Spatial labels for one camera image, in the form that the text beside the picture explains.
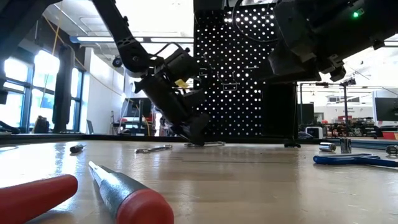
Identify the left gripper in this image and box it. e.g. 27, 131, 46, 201
134, 71, 211, 147

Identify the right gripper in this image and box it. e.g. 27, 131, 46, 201
267, 39, 348, 83

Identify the blue T-handle hex key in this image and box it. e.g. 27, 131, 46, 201
312, 152, 398, 170

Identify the black perforated pegboard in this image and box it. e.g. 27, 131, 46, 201
192, 0, 299, 140

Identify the yellow tag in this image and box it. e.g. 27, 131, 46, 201
175, 78, 190, 90

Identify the black pegboard stand box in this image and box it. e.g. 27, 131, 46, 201
261, 82, 299, 139

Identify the dark workstation monitor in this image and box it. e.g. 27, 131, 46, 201
123, 96, 154, 119

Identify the black pole stand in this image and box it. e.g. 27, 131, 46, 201
299, 77, 357, 125

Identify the long double-prong metal hook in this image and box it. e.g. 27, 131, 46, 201
199, 52, 216, 77
217, 71, 239, 91

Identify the small white device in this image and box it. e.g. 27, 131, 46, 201
306, 126, 324, 139

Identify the black pegboard foot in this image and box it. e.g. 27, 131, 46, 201
283, 136, 302, 149

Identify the black computer monitor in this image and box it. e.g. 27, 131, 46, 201
374, 96, 398, 123

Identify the black room column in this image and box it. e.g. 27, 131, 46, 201
52, 45, 75, 134

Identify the ceiling light strip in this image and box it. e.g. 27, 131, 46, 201
70, 35, 194, 44

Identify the black bag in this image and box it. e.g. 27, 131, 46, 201
32, 115, 50, 134

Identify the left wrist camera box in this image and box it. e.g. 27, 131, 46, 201
164, 48, 200, 80

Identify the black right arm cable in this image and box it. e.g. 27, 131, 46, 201
231, 0, 280, 44

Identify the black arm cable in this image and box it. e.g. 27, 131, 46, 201
154, 41, 189, 63
231, 0, 280, 44

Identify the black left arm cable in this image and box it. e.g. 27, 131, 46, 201
154, 41, 189, 63

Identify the screwdriver with red-capped handle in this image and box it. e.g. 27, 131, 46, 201
88, 161, 175, 224

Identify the black aluminium table frame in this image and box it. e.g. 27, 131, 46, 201
0, 119, 193, 146

